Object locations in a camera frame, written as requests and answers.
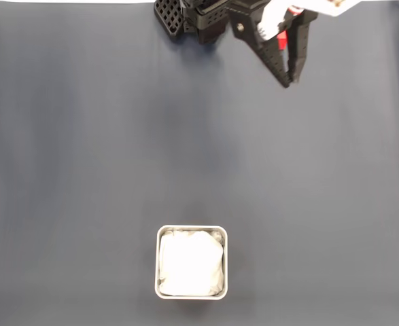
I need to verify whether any red cube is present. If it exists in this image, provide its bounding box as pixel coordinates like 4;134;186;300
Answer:
276;5;304;51

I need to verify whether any white square box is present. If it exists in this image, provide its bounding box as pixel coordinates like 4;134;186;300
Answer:
154;223;228;301

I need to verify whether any blue-grey table mat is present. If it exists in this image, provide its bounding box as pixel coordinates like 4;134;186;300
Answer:
0;2;399;326

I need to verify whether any white crumpled cloth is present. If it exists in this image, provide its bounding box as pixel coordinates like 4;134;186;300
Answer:
158;230;225;297

